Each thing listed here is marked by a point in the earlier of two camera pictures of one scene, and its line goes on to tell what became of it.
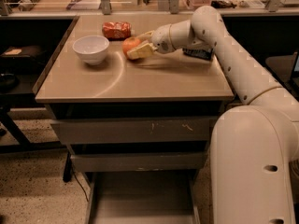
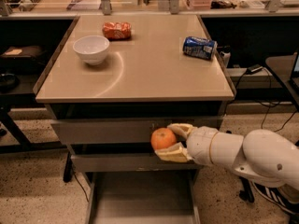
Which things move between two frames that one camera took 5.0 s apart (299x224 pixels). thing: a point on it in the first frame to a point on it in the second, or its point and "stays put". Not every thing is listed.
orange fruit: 130,42 to 163,137
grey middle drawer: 138,161 stays put
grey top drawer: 135,130 stays put
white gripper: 161,38 to 201,146
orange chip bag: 116,31 stays put
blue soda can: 201,53 stays put
